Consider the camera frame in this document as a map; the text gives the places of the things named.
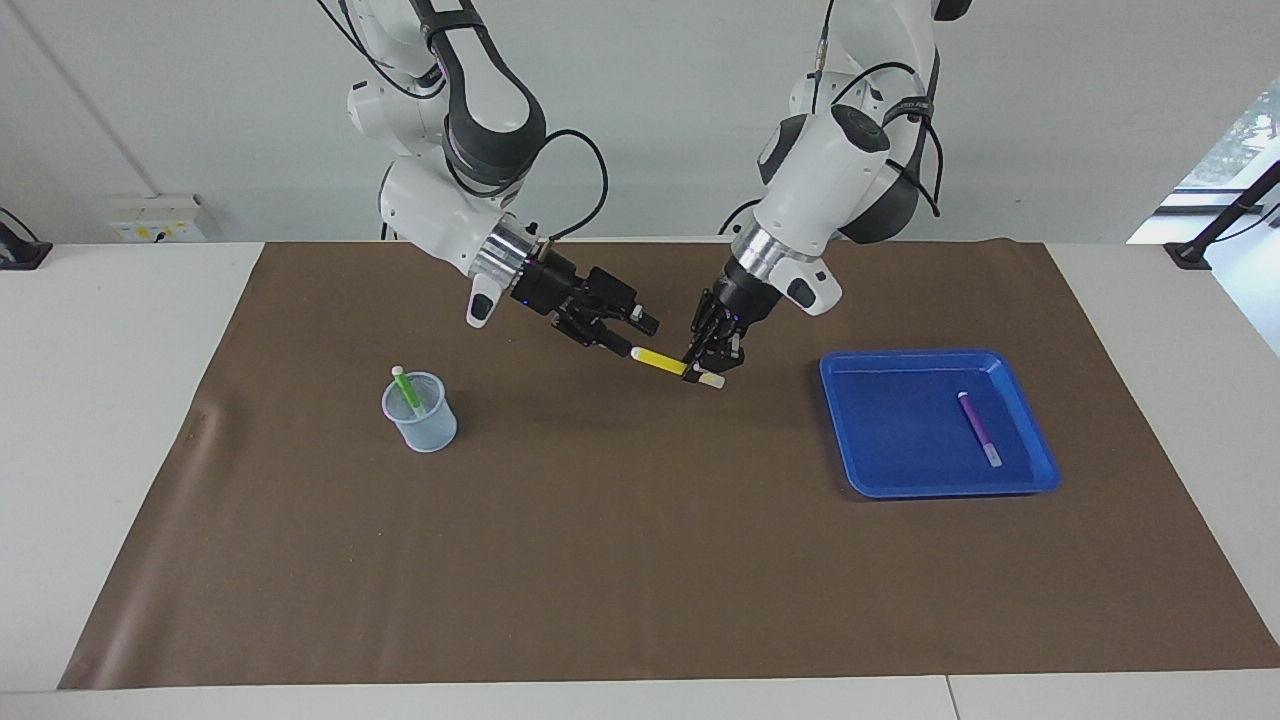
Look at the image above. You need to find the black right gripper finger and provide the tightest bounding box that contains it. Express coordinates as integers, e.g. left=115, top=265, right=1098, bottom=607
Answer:
left=554, top=311, right=635, bottom=360
left=590, top=267, right=662, bottom=337

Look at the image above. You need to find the yellow marker pen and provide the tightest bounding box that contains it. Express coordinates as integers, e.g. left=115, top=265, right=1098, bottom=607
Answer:
left=630, top=346, right=727, bottom=391

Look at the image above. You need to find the green marker pen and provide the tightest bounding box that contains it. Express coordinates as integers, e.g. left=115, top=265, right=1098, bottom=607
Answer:
left=390, top=365, right=426, bottom=417

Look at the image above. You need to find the purple marker pen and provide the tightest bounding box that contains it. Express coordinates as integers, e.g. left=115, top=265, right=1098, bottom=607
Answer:
left=957, top=391, right=1004, bottom=469

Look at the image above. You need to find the blue plastic tray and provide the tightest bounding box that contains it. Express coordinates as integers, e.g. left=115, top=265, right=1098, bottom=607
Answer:
left=819, top=348, right=1063, bottom=500

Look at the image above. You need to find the pale blue mesh pen cup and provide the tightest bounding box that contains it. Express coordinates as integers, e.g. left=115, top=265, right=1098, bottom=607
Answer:
left=381, top=371, right=460, bottom=454

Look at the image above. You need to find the brown paper table mat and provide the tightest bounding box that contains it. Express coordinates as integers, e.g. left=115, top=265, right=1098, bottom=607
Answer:
left=58, top=240, right=1280, bottom=691

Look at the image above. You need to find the window with greenery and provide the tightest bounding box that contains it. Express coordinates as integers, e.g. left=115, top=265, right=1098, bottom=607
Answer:
left=1128, top=78, right=1280, bottom=246

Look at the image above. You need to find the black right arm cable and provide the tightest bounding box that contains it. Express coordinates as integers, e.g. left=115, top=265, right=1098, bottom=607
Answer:
left=440, top=128, right=610, bottom=246

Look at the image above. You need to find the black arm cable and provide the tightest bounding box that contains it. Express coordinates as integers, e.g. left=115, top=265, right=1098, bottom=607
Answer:
left=440, top=128, right=610, bottom=246
left=815, top=0, right=946, bottom=219

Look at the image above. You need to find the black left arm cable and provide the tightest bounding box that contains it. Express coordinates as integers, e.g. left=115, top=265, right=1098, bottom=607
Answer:
left=815, top=0, right=946, bottom=219

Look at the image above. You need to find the white wall power outlet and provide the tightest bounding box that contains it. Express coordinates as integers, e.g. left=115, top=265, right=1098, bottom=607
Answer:
left=107, top=194, right=207, bottom=244

